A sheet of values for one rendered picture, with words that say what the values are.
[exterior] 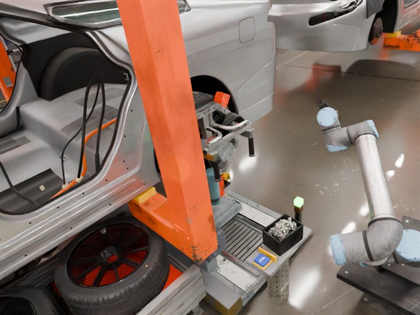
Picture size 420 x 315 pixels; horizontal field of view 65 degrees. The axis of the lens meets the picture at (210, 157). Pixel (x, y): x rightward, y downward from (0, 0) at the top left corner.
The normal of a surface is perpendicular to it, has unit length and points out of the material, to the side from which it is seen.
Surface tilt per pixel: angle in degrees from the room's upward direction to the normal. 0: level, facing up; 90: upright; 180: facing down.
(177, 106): 90
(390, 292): 0
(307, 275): 0
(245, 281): 0
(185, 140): 90
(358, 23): 90
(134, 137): 90
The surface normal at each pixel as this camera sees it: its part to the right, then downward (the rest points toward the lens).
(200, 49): 0.70, 0.29
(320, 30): -0.42, 0.51
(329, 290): -0.13, -0.84
